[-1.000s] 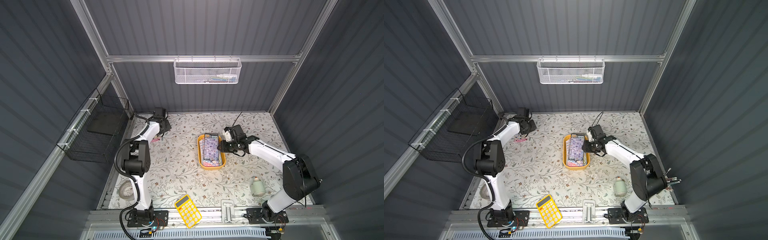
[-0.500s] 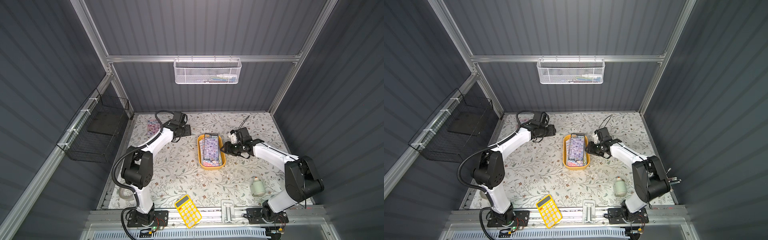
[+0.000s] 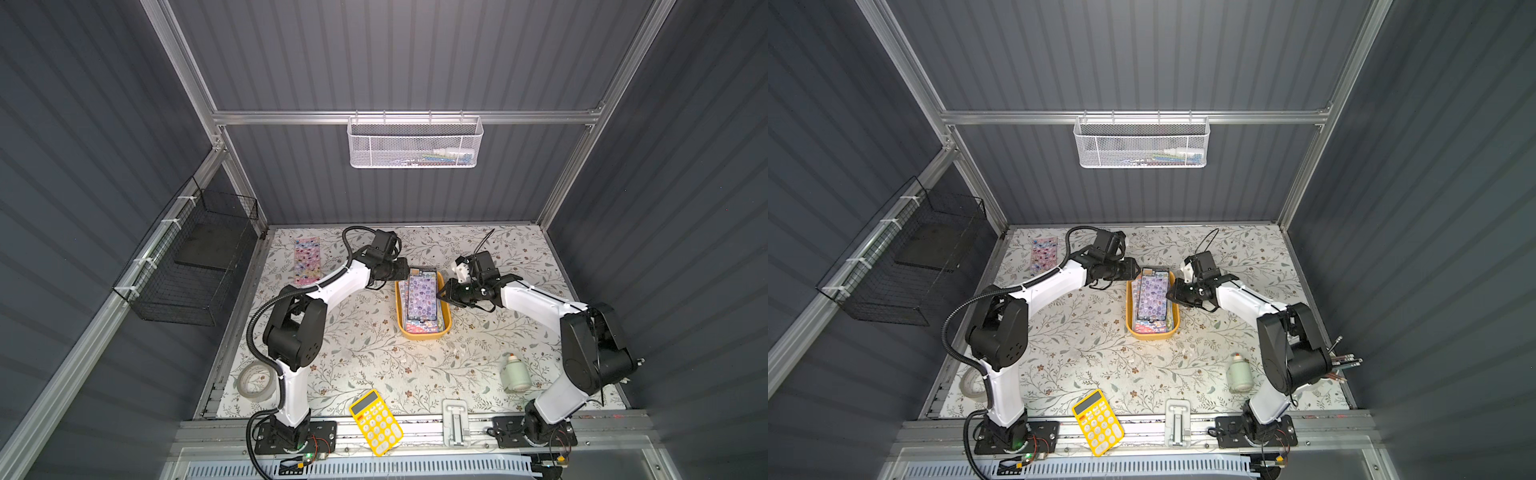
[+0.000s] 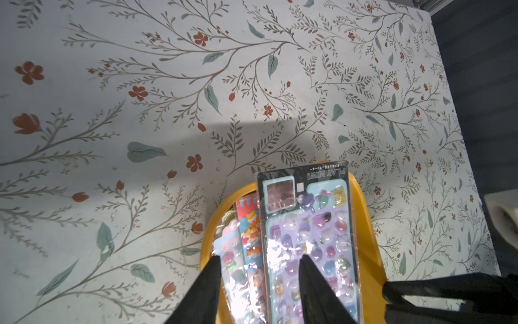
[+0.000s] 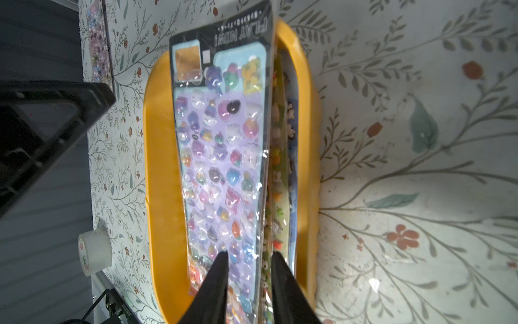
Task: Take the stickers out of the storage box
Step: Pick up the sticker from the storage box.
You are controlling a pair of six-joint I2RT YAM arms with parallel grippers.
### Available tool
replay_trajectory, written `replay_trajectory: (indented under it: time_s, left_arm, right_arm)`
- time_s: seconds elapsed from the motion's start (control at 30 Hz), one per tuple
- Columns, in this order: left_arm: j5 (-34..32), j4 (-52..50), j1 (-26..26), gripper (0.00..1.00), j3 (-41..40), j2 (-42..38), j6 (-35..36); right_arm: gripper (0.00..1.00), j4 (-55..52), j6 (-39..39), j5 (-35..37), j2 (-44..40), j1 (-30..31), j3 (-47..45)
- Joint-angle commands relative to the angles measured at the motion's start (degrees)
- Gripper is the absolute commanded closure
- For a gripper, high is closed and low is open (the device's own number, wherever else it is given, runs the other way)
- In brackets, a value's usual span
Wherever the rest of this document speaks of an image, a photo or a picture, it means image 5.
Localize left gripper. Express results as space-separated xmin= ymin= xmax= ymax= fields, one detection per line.
xmin=1 ymin=80 xmax=116 ymax=215

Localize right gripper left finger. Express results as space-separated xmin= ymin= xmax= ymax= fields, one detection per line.
xmin=178 ymin=251 xmax=229 ymax=324

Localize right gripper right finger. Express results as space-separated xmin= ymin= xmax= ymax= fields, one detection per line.
xmin=271 ymin=252 xmax=321 ymax=324

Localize pink cat sticker sheet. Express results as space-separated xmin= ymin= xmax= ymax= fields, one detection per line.
xmin=86 ymin=0 xmax=113 ymax=90

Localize yellow storage tray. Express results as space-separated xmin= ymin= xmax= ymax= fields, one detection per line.
xmin=143 ymin=20 xmax=321 ymax=323

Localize purple sticker sheet black border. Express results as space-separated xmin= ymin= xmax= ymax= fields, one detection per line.
xmin=169 ymin=1 xmax=276 ymax=323

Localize colourful sticker sheet in tray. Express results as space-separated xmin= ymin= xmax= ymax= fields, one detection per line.
xmin=261 ymin=53 xmax=290 ymax=323

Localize white tape roll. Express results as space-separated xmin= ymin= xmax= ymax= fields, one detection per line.
xmin=78 ymin=228 xmax=112 ymax=277

